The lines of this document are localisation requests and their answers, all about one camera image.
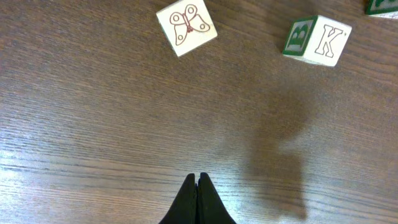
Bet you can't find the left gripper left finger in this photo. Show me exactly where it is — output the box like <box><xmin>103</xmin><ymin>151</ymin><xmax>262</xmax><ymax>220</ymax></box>
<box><xmin>159</xmin><ymin>174</ymin><xmax>197</xmax><ymax>224</ymax></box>

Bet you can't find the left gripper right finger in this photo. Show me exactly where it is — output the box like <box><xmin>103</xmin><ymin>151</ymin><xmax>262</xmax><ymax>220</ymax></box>
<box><xmin>196</xmin><ymin>172</ymin><xmax>236</xmax><ymax>224</ymax></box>

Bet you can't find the wooden block butterfly top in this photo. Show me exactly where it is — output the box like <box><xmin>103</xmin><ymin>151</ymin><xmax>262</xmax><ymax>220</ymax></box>
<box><xmin>156</xmin><ymin>0</ymin><xmax>218</xmax><ymax>57</ymax></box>

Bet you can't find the wooden block K top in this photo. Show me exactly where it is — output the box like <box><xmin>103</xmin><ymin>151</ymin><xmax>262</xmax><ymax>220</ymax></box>
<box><xmin>282</xmin><ymin>14</ymin><xmax>353</xmax><ymax>68</ymax></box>

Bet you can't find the plain wooden block centre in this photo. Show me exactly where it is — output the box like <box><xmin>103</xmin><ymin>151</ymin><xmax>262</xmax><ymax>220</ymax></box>
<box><xmin>365</xmin><ymin>0</ymin><xmax>398</xmax><ymax>19</ymax></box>

